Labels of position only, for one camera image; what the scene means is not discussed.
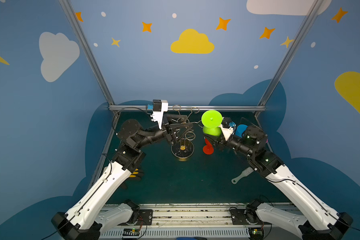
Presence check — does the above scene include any gold wire wine glass rack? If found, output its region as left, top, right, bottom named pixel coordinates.
left=171, top=105, right=200, bottom=162

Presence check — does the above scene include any aluminium frame post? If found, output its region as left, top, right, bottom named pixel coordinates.
left=254, top=0, right=325, bottom=120
left=59, top=0, right=118, bottom=113

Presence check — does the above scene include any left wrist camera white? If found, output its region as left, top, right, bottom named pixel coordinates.
left=147, top=100, right=169, bottom=130

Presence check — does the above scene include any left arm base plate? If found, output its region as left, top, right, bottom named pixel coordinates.
left=127, top=210, right=153, bottom=226

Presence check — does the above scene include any aluminium mounting rail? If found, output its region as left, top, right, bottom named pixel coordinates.
left=68, top=203, right=319, bottom=240

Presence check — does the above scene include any left aluminium frame post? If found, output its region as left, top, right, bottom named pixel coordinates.
left=59, top=0, right=118, bottom=113

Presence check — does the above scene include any back aluminium frame bar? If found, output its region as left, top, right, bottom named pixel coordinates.
left=109, top=105, right=266, bottom=112

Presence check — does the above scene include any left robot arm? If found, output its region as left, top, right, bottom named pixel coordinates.
left=52, top=114, right=193, bottom=240

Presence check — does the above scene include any green wine glass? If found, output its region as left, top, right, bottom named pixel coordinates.
left=201, top=110, right=223, bottom=137

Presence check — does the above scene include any yellow black work glove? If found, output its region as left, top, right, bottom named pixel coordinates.
left=120, top=168, right=145, bottom=190

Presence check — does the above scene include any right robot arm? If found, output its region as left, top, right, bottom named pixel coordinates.
left=203, top=124, right=353, bottom=240

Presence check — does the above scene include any circuit board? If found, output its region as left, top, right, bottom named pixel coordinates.
left=121, top=228, right=144, bottom=240
left=249, top=228, right=265, bottom=240

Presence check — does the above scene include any red wine glass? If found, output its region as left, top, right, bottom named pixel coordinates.
left=203, top=138, right=214, bottom=155

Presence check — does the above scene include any blue wine glass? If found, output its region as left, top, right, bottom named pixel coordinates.
left=235, top=124, right=248, bottom=138

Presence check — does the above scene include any right circuit board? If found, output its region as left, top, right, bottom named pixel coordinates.
left=249, top=228, right=265, bottom=240

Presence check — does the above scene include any right aluminium frame post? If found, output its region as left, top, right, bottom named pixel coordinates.
left=254, top=0, right=325, bottom=120

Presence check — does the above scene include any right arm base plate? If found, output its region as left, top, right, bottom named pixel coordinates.
left=229, top=208, right=259, bottom=225

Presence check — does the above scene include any left circuit board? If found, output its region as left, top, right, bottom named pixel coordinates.
left=121, top=228, right=144, bottom=240

